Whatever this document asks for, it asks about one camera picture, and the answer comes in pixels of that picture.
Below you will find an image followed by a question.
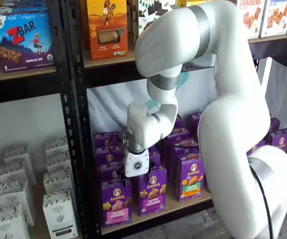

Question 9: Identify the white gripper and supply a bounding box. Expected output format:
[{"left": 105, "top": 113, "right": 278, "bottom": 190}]
[{"left": 118, "top": 149, "right": 157, "bottom": 190}]

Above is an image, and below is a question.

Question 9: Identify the purple box with pink patch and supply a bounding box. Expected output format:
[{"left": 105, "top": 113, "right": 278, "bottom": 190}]
[{"left": 100, "top": 177, "right": 133, "bottom": 228}]

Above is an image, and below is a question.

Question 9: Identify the purple Annie's snack box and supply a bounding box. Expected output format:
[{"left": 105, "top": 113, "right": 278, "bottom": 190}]
[
  {"left": 269, "top": 118, "right": 281, "bottom": 134},
  {"left": 172, "top": 138, "right": 199, "bottom": 156},
  {"left": 174, "top": 115, "right": 184, "bottom": 131},
  {"left": 94, "top": 131, "right": 121, "bottom": 150},
  {"left": 95, "top": 146, "right": 125, "bottom": 165},
  {"left": 148, "top": 150, "right": 161, "bottom": 170},
  {"left": 265, "top": 128, "right": 287, "bottom": 153},
  {"left": 246, "top": 140, "right": 266, "bottom": 156},
  {"left": 99, "top": 161, "right": 126, "bottom": 180},
  {"left": 167, "top": 127, "right": 190, "bottom": 145},
  {"left": 189, "top": 112, "right": 204, "bottom": 125}
]

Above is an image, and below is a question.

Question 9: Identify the purple box with brown bunnies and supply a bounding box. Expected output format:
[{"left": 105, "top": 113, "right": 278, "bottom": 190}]
[{"left": 138, "top": 164, "right": 168, "bottom": 217}]

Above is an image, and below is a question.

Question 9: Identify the wooden shelf board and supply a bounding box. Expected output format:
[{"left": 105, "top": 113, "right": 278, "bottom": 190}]
[
  {"left": 0, "top": 66, "right": 57, "bottom": 83},
  {"left": 27, "top": 174, "right": 50, "bottom": 239},
  {"left": 100, "top": 191, "right": 215, "bottom": 235},
  {"left": 83, "top": 31, "right": 287, "bottom": 68}
]

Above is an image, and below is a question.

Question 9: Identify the purple box with green patch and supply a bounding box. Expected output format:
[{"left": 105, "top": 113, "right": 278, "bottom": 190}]
[{"left": 177, "top": 153, "right": 206, "bottom": 202}]

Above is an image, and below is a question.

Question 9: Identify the white patterned carton box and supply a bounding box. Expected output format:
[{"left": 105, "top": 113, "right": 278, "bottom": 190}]
[
  {"left": 3, "top": 144, "right": 34, "bottom": 165},
  {"left": 46, "top": 150, "right": 72, "bottom": 174},
  {"left": 45, "top": 136, "right": 69, "bottom": 156},
  {"left": 0, "top": 203, "right": 31, "bottom": 239},
  {"left": 43, "top": 188, "right": 79, "bottom": 239},
  {"left": 0, "top": 179, "right": 36, "bottom": 227},
  {"left": 43, "top": 170, "right": 74, "bottom": 194},
  {"left": 0, "top": 161, "right": 36, "bottom": 186}
]

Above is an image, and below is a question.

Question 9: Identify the black metal shelf rack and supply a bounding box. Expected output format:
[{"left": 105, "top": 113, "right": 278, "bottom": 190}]
[
  {"left": 0, "top": 0, "right": 83, "bottom": 239},
  {"left": 66, "top": 0, "right": 287, "bottom": 239}
]

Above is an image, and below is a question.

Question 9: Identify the orange snack box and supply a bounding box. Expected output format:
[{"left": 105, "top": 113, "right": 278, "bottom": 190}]
[{"left": 86, "top": 0, "right": 129, "bottom": 61}]

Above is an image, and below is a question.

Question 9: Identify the white mint chocolate box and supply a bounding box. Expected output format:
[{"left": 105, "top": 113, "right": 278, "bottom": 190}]
[{"left": 137, "top": 0, "right": 175, "bottom": 35}]

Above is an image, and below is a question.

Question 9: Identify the blue Zbar snack box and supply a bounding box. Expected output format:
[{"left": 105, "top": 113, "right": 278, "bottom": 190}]
[{"left": 0, "top": 11, "right": 56, "bottom": 73}]

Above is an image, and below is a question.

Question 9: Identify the white yellow snack box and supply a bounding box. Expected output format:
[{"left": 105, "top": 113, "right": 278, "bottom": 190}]
[{"left": 175, "top": 0, "right": 210, "bottom": 8}]

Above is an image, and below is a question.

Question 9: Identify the white cracker box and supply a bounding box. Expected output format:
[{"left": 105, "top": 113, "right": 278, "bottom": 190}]
[
  {"left": 259, "top": 0, "right": 287, "bottom": 38},
  {"left": 236, "top": 0, "right": 264, "bottom": 40}
]

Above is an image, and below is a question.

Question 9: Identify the white backdrop sheet teal stripe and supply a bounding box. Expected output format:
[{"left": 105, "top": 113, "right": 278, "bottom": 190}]
[{"left": 87, "top": 57, "right": 275, "bottom": 140}]

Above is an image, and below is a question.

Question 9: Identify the black cable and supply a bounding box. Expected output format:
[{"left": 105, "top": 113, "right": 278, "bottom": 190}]
[{"left": 249, "top": 164, "right": 275, "bottom": 239}]

